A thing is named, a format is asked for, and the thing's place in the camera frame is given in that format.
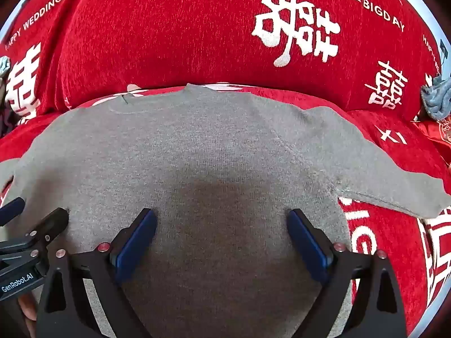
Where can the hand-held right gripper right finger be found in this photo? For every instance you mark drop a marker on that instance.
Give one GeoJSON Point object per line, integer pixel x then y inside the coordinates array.
{"type": "Point", "coordinates": [307, 246]}

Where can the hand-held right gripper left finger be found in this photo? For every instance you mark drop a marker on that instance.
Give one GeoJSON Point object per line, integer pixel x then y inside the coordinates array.
{"type": "Point", "coordinates": [138, 244]}

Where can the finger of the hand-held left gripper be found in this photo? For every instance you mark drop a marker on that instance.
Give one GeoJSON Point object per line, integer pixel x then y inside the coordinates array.
{"type": "Point", "coordinates": [53, 223]}
{"type": "Point", "coordinates": [10, 211]}

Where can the grey knit sweater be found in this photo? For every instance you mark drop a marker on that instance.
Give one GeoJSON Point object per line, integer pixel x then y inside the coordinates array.
{"type": "Point", "coordinates": [211, 148]}

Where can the person's left hand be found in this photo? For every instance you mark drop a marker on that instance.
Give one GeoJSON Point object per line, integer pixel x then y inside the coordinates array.
{"type": "Point", "coordinates": [28, 310]}

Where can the light grey crumpled cloth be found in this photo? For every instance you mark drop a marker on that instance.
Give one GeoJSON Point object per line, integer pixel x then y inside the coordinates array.
{"type": "Point", "coordinates": [3, 67]}

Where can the red embroidered cushion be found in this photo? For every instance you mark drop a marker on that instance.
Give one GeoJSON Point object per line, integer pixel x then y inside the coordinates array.
{"type": "Point", "coordinates": [437, 133]}

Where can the grey-blue towel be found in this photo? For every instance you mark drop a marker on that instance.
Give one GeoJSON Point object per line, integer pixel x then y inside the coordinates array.
{"type": "Point", "coordinates": [438, 98]}

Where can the red printed blanket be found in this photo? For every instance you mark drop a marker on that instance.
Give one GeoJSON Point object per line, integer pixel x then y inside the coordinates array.
{"type": "Point", "coordinates": [158, 24]}

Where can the black wall socket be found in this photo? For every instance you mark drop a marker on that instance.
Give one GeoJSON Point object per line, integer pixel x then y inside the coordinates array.
{"type": "Point", "coordinates": [444, 50]}

